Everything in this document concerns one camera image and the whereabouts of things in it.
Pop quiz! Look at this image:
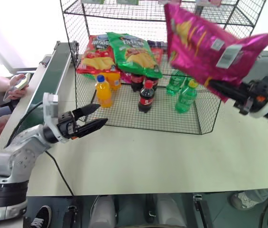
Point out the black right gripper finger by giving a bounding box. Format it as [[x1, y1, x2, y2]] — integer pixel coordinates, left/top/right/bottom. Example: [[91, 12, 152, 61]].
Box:
[[210, 80, 244, 94], [213, 86, 246, 103]]

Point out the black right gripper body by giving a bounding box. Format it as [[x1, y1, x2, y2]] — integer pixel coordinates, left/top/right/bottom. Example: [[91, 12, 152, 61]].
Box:
[[233, 80, 268, 115]]

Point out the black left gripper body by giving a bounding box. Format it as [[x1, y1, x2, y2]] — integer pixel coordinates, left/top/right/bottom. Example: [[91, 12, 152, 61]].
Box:
[[56, 110, 80, 141]]

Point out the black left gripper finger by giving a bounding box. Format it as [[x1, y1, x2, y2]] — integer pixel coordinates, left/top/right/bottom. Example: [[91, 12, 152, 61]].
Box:
[[73, 103, 102, 121], [76, 118, 109, 139]]

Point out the pink chips bag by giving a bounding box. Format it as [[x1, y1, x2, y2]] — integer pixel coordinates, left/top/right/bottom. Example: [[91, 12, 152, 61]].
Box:
[[164, 1, 268, 103]]

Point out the green conveyor belt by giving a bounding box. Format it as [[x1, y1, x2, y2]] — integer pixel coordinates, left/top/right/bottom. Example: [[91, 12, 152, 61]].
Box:
[[5, 41, 75, 152]]

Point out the bystander hand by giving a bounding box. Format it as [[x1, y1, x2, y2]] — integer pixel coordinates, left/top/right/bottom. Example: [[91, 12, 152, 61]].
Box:
[[7, 74, 29, 101]]

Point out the orange soda bottle blue cap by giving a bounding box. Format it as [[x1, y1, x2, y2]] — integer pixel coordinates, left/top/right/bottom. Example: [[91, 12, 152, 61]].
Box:
[[95, 74, 113, 109]]

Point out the grey box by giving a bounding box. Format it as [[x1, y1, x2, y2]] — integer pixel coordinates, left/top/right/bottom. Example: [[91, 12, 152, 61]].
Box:
[[254, 50, 268, 80]]

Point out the green soda bottle yellow cap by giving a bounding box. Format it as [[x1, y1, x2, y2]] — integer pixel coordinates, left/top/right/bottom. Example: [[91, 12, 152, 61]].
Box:
[[174, 79, 198, 114]]

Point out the red chips bag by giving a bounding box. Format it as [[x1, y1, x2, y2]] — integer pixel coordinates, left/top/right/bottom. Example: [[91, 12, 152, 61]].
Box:
[[76, 35, 116, 75]]

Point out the cola bottle red cap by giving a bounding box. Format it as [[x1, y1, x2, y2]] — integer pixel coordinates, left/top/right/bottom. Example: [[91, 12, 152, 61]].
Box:
[[138, 80, 156, 114]]

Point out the smartphone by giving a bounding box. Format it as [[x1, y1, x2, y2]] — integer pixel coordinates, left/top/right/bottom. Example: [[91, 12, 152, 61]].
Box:
[[2, 72, 32, 103]]

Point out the green chips bag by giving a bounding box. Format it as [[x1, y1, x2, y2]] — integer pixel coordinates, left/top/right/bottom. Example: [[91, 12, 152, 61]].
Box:
[[106, 31, 164, 79]]

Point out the small red snack pack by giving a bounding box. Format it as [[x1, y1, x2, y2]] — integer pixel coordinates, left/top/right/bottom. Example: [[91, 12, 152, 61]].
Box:
[[150, 47, 166, 65]]

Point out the purple snack pack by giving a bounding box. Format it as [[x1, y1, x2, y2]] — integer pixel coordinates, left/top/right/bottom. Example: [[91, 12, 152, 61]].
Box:
[[147, 40, 168, 48]]

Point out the black sneaker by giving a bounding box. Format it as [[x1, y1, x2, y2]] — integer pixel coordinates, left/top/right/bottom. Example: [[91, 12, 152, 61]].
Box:
[[23, 205, 53, 228]]

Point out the grey sneaker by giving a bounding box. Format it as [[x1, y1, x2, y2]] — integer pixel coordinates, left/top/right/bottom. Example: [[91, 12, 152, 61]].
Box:
[[230, 189, 268, 211]]

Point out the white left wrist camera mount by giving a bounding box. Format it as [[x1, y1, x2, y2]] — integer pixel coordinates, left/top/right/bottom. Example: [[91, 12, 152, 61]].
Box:
[[42, 92, 68, 143]]

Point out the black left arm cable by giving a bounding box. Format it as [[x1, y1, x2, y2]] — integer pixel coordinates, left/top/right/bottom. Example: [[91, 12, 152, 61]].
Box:
[[5, 101, 45, 148]]

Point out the black cable on table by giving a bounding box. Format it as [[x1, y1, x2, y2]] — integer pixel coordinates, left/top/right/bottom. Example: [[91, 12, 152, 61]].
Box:
[[45, 150, 75, 197]]

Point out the black wire rack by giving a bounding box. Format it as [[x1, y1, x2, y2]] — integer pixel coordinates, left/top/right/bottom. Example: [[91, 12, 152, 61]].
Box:
[[59, 0, 268, 136]]

